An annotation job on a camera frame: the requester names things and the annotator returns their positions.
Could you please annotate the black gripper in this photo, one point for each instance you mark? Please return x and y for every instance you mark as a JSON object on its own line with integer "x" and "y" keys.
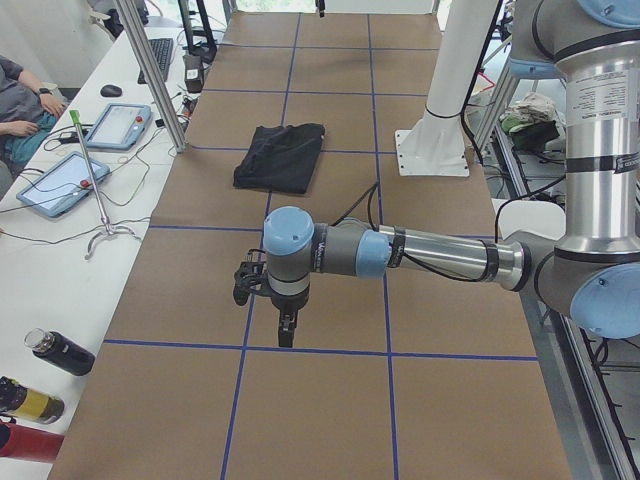
{"x": 287, "y": 304}

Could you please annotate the black graphic t-shirt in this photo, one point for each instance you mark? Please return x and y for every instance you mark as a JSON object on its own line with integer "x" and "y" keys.
{"x": 281, "y": 159}

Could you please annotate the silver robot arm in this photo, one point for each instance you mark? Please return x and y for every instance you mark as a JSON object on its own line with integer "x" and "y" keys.
{"x": 590, "y": 274}

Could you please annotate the pile of clothes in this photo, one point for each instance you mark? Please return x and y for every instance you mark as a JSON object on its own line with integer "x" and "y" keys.
{"x": 531, "y": 122}

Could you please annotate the black power adapter box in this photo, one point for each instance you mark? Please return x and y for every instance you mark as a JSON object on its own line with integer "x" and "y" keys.
{"x": 193, "y": 73}

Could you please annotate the black keyboard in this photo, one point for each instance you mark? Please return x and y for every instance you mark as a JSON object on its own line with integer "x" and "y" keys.
{"x": 162, "y": 49}

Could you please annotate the metal stand with green tip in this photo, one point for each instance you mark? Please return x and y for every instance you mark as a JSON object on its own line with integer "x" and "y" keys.
{"x": 108, "y": 230}

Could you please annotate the black water bottle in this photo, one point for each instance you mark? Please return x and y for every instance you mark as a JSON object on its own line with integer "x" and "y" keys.
{"x": 58, "y": 350}

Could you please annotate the black computer mouse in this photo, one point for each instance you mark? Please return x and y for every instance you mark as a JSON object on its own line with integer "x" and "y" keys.
{"x": 111, "y": 91}

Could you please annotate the far blue teach pendant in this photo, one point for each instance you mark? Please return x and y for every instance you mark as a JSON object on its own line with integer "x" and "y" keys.
{"x": 119, "y": 127}

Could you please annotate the blue teach pendant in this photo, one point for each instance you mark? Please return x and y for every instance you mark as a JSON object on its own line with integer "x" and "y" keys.
{"x": 119, "y": 127}
{"x": 62, "y": 187}

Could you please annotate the near blue teach pendant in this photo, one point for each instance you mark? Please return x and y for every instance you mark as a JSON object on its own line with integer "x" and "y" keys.
{"x": 62, "y": 187}

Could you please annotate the white curved plastic sheet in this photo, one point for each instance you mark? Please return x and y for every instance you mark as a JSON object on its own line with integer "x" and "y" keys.
{"x": 539, "y": 217}

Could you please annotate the yellow black bottle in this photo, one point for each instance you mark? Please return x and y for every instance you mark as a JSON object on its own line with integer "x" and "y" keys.
{"x": 23, "y": 402}

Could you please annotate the red bottle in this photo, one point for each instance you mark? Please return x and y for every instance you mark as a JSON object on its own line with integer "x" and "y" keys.
{"x": 25, "y": 443}

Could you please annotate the seated person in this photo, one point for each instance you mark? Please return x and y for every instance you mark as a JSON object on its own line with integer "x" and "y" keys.
{"x": 29, "y": 111}

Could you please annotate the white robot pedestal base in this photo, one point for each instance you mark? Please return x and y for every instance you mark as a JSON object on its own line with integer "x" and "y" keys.
{"x": 435, "y": 145}

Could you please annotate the aluminium frame post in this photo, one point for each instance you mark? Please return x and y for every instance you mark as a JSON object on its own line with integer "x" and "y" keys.
{"x": 139, "y": 42}

